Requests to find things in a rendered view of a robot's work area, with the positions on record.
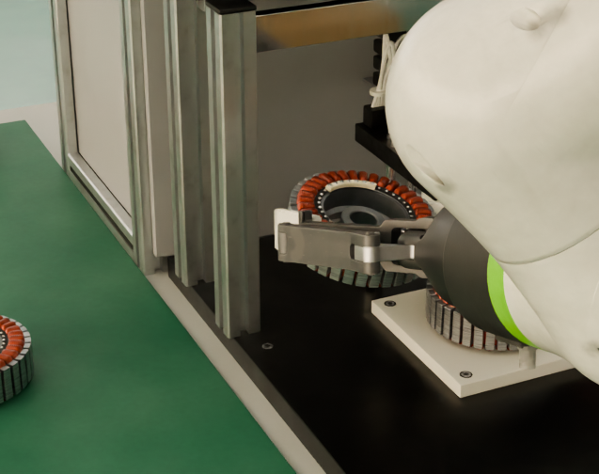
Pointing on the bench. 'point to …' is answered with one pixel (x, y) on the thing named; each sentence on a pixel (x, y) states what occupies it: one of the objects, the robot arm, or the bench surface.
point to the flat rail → (336, 22)
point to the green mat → (95, 341)
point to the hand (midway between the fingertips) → (363, 226)
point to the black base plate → (399, 388)
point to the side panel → (105, 116)
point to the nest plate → (409, 316)
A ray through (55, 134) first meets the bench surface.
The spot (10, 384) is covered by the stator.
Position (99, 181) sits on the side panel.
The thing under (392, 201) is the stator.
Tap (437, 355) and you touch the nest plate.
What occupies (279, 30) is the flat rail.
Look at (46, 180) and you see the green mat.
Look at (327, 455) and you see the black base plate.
